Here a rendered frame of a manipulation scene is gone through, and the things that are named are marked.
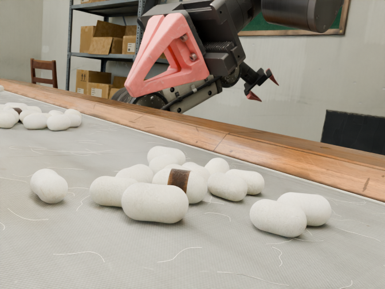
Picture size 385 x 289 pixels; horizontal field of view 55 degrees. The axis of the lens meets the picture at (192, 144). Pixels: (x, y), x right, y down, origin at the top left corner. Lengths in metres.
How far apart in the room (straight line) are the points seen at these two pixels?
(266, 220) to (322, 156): 0.18
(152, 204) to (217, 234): 0.04
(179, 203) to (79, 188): 0.09
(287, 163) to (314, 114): 2.09
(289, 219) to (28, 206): 0.15
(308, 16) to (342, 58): 2.07
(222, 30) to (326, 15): 0.10
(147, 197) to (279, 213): 0.07
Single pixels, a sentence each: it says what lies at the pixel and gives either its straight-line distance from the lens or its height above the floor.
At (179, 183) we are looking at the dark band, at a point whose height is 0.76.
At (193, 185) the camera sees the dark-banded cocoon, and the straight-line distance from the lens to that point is 0.24.
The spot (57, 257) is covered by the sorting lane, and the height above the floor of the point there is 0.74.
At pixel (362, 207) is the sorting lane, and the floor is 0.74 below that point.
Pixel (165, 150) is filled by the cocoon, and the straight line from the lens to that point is 0.33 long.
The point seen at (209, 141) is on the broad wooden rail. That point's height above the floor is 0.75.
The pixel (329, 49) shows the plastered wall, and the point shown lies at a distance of 2.48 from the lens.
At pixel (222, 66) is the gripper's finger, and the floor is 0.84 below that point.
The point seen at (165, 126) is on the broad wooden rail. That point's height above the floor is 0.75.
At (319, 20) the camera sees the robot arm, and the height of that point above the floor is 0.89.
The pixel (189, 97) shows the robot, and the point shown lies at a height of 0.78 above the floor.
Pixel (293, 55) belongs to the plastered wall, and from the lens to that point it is 2.58.
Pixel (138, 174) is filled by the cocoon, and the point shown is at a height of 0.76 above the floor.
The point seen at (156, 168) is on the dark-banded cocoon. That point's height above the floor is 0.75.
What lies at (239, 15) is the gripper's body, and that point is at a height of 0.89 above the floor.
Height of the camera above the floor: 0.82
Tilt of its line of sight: 9 degrees down
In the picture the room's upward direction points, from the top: 6 degrees clockwise
